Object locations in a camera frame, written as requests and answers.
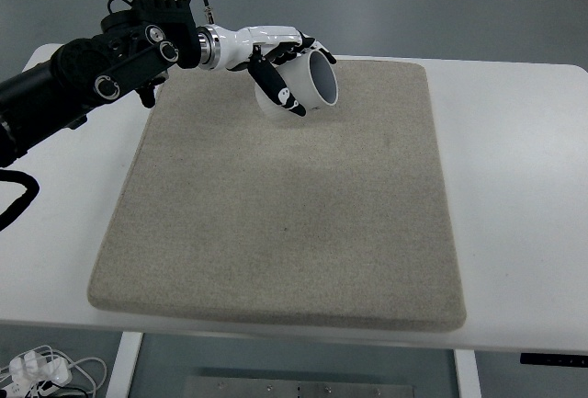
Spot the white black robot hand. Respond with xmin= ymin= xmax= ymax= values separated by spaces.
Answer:
xmin=196 ymin=25 xmax=338 ymax=118

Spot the white ribbed cup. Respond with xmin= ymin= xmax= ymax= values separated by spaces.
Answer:
xmin=247 ymin=50 xmax=339 ymax=122

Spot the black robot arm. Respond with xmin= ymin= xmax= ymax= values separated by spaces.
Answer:
xmin=1 ymin=0 xmax=202 ymax=166

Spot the beige felt mat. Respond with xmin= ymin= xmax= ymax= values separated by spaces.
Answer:
xmin=87 ymin=60 xmax=467 ymax=332

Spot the white left table leg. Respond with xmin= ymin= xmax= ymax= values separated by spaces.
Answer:
xmin=106 ymin=332 xmax=143 ymax=398

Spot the white table leg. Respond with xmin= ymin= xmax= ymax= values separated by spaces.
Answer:
xmin=106 ymin=332 xmax=143 ymax=398
xmin=454 ymin=349 xmax=481 ymax=398

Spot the white right table leg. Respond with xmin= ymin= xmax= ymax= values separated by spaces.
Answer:
xmin=454 ymin=349 xmax=481 ymax=398

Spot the black desk control panel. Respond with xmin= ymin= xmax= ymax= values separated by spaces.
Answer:
xmin=520 ymin=353 xmax=588 ymax=369

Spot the black sleeved cable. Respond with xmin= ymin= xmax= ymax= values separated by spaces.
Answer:
xmin=0 ymin=168 xmax=40 ymax=233

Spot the grey metal base plate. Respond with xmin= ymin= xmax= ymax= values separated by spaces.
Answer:
xmin=183 ymin=376 xmax=414 ymax=398

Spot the white power adapter with cables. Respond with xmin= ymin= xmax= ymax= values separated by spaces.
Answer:
xmin=1 ymin=345 xmax=108 ymax=397

